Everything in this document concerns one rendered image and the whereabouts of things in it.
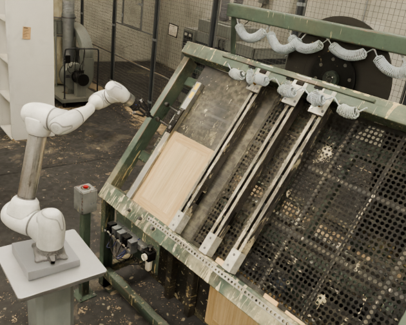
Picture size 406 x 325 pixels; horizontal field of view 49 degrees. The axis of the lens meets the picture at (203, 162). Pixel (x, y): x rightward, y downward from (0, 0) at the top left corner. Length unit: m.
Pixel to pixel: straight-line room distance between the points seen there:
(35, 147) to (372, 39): 2.05
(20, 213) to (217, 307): 1.34
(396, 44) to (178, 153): 1.50
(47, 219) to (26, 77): 3.90
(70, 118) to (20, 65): 3.80
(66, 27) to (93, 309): 5.62
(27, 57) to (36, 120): 3.72
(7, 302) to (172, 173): 1.59
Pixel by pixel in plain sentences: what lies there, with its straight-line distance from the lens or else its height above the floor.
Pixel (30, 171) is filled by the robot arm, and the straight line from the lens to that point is 2.67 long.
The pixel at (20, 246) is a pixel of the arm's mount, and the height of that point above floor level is 0.81.
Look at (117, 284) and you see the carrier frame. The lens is 3.55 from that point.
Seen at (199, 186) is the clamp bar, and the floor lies 1.19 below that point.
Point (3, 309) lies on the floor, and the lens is 3.69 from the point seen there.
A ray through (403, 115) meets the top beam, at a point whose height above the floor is 1.87.
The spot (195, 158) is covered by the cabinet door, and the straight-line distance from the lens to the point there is 2.94.
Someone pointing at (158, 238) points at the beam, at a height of 0.83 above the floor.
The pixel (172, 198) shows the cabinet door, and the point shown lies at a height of 1.02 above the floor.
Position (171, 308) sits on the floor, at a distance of 3.63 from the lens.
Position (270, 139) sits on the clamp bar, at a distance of 2.66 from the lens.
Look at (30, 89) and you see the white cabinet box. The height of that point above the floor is 0.70.
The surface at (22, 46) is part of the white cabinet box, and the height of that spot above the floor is 1.26.
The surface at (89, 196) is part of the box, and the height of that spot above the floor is 0.89.
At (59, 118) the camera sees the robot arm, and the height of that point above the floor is 1.60.
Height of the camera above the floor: 2.42
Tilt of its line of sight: 23 degrees down
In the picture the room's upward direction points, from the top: 7 degrees clockwise
